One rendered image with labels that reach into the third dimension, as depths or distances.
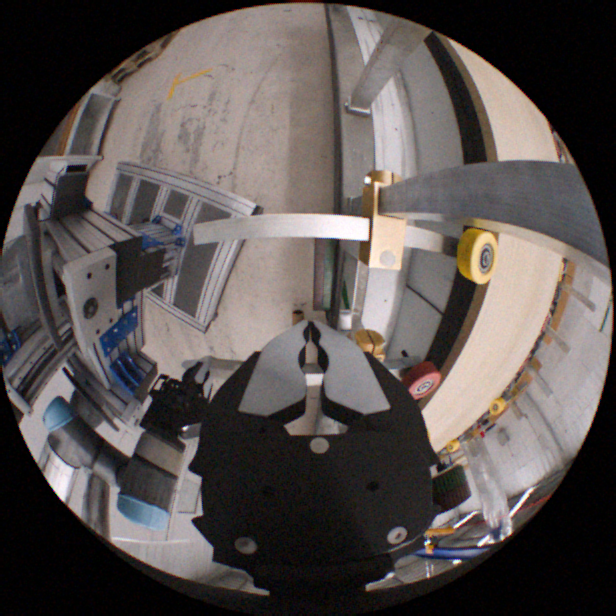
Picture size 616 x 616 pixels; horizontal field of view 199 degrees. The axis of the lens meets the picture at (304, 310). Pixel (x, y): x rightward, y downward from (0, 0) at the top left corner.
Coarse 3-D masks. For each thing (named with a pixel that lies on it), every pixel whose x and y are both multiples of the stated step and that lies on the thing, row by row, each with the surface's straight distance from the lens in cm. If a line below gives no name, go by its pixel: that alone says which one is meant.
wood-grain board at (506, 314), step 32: (480, 64) 69; (480, 96) 48; (512, 96) 76; (512, 128) 55; (544, 128) 108; (544, 160) 78; (512, 256) 41; (544, 256) 66; (480, 288) 36; (512, 288) 45; (544, 288) 77; (480, 320) 37; (512, 320) 54; (544, 320) 103; (480, 352) 46; (512, 352) 73; (448, 384) 46; (480, 384) 66; (448, 416) 72
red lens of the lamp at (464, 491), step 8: (456, 488) 24; (464, 488) 25; (440, 496) 24; (448, 496) 24; (456, 496) 24; (464, 496) 25; (440, 504) 24; (448, 504) 24; (456, 504) 24; (440, 512) 24
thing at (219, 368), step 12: (216, 360) 38; (228, 360) 37; (240, 360) 36; (384, 360) 37; (396, 360) 38; (408, 360) 39; (420, 360) 41; (216, 372) 37; (228, 372) 35; (312, 372) 32; (396, 372) 38; (312, 384) 34
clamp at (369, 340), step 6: (360, 330) 31; (366, 330) 32; (372, 330) 32; (360, 336) 30; (366, 336) 30; (372, 336) 30; (378, 336) 31; (360, 342) 29; (366, 342) 29; (372, 342) 30; (378, 342) 29; (384, 342) 32; (366, 348) 29; (372, 348) 29; (378, 348) 29; (372, 354) 30; (378, 354) 30; (384, 354) 31
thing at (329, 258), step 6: (330, 240) 38; (330, 246) 38; (330, 252) 38; (330, 258) 38; (330, 264) 38; (330, 270) 39; (324, 276) 39; (330, 276) 39; (324, 282) 39; (330, 282) 40; (324, 288) 40; (330, 288) 40; (324, 294) 40; (330, 294) 41; (324, 300) 41; (330, 300) 41; (324, 306) 42
